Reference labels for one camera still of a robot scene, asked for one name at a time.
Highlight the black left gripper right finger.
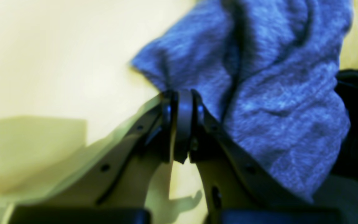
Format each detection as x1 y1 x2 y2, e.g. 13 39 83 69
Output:
174 90 344 224

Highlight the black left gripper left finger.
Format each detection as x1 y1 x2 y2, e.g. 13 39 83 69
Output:
8 91 178 224

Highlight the grey long-sleeve shirt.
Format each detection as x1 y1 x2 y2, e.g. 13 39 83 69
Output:
131 0 352 202

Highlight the yellow table cloth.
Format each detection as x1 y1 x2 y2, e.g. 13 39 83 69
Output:
0 0 358 224

